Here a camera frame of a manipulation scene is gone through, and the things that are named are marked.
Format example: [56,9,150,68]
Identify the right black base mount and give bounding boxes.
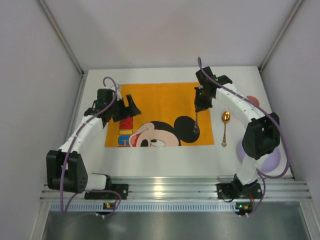
[216,183,263,201]

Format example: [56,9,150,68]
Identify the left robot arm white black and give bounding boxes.
[46,88,141,194]

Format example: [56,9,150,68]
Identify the aluminium rail frame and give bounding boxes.
[39,159,311,202]

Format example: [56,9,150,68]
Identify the purple cable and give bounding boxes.
[59,76,122,218]
[197,56,292,217]

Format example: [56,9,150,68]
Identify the orange Mickey Mouse placemat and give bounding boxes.
[104,82,215,148]

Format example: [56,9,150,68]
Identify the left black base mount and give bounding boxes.
[84,183,129,200]

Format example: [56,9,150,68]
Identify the red cup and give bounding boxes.
[247,95,260,106]

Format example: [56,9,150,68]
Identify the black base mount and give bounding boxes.
[216,183,263,201]
[84,183,129,200]

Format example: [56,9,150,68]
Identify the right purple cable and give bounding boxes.
[197,56,292,217]

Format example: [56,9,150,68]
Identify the gold spoon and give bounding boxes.
[221,111,231,147]

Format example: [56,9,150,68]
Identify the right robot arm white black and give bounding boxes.
[194,66,280,195]

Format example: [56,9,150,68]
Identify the perforated cable duct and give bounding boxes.
[49,202,241,212]

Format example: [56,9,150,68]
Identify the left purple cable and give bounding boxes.
[59,76,122,218]

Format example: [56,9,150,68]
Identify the lilac plate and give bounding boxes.
[236,141,281,173]

